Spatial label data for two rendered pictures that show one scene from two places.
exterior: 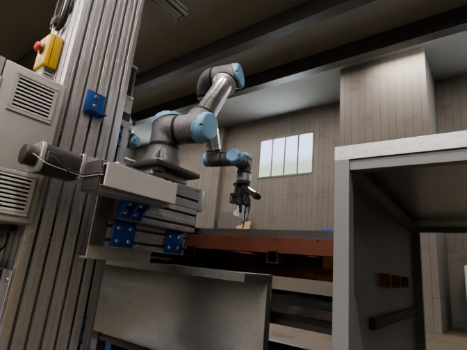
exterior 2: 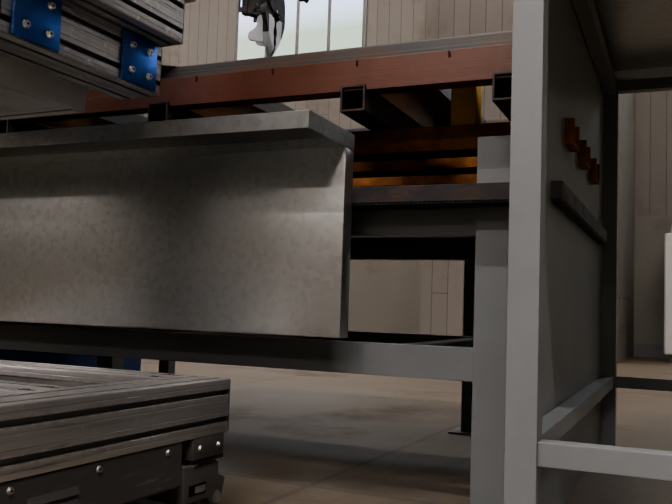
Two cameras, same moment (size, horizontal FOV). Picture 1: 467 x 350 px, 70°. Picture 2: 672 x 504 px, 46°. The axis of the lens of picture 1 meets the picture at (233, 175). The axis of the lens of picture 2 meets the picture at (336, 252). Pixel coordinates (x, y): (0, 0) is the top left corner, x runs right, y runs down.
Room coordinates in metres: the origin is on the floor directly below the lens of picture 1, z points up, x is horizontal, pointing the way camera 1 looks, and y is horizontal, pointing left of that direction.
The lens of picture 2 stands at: (-0.06, 0.17, 0.36)
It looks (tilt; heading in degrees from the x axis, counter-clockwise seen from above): 4 degrees up; 347
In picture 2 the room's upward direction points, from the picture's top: 2 degrees clockwise
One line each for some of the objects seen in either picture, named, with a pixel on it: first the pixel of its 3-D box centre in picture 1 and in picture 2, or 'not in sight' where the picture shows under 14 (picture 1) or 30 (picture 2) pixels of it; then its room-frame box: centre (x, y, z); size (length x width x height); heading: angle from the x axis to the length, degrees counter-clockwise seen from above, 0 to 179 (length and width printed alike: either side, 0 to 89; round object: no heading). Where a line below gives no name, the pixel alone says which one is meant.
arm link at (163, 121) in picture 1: (167, 130); not in sight; (1.27, 0.28, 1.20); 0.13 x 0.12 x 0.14; 65
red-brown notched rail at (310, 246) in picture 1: (194, 242); (165, 95); (1.66, 0.16, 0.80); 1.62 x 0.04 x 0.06; 53
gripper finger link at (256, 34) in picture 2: (238, 213); (259, 35); (1.67, -0.04, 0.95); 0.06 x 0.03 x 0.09; 53
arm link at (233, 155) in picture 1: (233, 158); not in sight; (1.60, 0.01, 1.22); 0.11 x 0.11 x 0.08; 65
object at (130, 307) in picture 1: (150, 306); (71, 243); (1.75, 0.34, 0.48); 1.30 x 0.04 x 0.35; 53
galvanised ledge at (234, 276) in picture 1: (143, 264); (49, 149); (1.68, 0.39, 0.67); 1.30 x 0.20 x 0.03; 53
